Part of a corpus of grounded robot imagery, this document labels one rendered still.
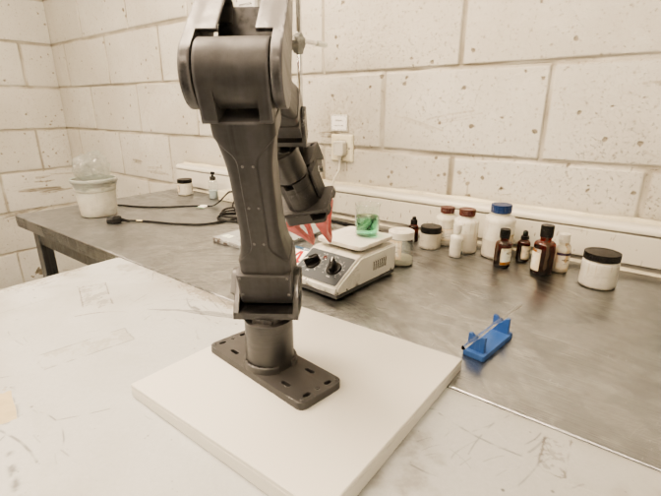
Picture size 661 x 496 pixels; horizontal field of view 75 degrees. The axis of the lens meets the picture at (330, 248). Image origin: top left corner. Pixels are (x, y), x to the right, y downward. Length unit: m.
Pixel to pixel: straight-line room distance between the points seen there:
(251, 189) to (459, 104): 0.87
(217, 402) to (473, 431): 0.30
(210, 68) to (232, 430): 0.36
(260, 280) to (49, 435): 0.29
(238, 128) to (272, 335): 0.26
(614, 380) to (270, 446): 0.47
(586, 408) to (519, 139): 0.73
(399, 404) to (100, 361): 0.43
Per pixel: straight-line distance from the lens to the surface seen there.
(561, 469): 0.55
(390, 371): 0.60
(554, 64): 1.19
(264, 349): 0.56
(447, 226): 1.16
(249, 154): 0.44
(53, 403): 0.67
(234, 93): 0.41
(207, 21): 0.45
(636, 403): 0.69
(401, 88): 1.32
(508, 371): 0.67
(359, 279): 0.86
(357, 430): 0.50
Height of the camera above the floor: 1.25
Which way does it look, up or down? 18 degrees down
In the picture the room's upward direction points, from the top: straight up
